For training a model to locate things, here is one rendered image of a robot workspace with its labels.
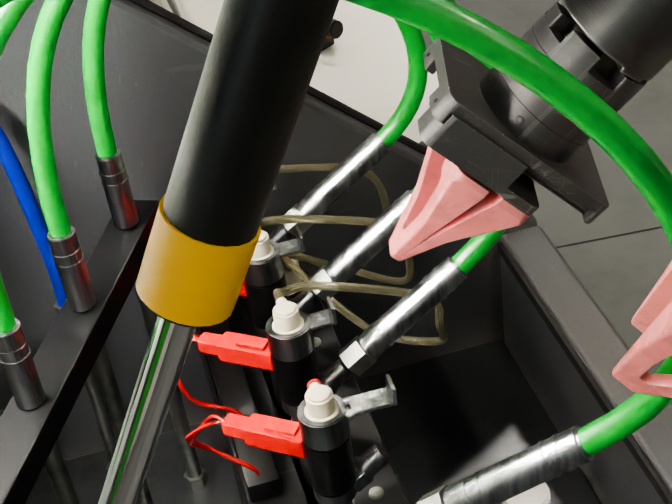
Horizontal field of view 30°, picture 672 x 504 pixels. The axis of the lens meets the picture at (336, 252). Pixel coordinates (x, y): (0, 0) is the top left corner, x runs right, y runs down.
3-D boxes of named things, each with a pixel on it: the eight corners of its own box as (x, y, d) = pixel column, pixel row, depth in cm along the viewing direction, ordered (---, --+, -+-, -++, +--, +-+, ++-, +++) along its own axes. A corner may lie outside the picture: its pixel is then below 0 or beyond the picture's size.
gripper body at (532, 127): (414, 58, 62) (515, -55, 59) (562, 163, 66) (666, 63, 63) (424, 125, 57) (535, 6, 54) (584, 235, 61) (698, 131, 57)
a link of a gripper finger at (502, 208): (320, 169, 66) (435, 42, 62) (423, 235, 69) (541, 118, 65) (321, 245, 61) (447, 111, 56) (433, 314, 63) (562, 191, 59)
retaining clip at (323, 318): (331, 310, 78) (329, 295, 77) (339, 327, 77) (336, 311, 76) (281, 324, 78) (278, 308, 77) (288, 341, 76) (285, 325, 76)
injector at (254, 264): (351, 468, 95) (316, 248, 83) (288, 486, 95) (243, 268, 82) (341, 443, 97) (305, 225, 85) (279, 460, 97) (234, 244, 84)
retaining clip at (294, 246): (300, 240, 84) (297, 225, 84) (306, 254, 83) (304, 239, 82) (253, 252, 84) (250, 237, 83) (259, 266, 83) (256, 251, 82)
